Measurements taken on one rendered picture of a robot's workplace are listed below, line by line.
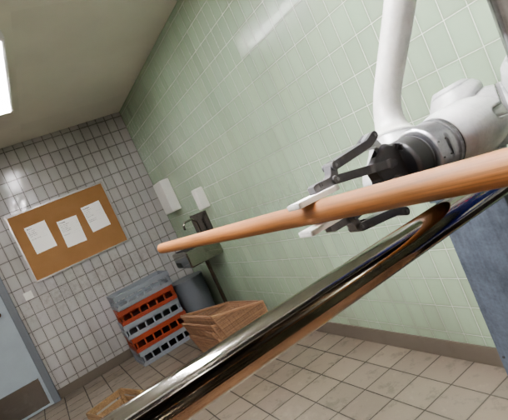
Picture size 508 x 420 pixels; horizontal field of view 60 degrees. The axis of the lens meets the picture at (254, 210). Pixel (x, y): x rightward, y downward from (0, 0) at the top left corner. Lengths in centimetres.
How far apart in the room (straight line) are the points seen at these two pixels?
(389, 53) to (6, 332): 468
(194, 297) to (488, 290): 376
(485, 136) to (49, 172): 481
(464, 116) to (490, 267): 67
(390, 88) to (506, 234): 53
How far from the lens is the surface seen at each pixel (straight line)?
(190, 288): 479
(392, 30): 93
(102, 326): 520
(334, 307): 34
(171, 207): 476
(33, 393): 523
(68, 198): 518
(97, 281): 516
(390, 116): 91
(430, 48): 192
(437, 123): 73
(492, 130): 78
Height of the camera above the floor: 127
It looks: 4 degrees down
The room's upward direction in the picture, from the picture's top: 24 degrees counter-clockwise
